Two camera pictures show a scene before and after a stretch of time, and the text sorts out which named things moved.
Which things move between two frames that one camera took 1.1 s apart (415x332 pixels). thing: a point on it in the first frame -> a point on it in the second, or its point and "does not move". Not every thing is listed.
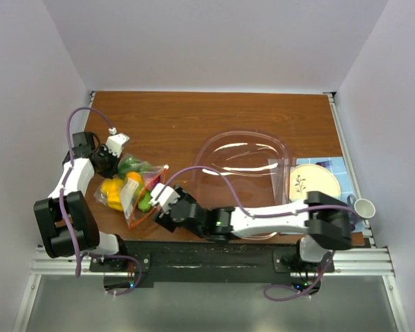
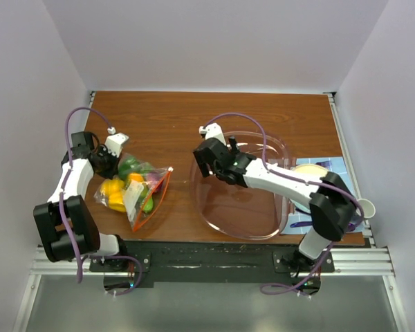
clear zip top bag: x=129 y=191 does not move
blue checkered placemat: x=337 y=165 does not move
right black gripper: x=166 y=220 -> x=201 y=164
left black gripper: x=113 y=169 does not move
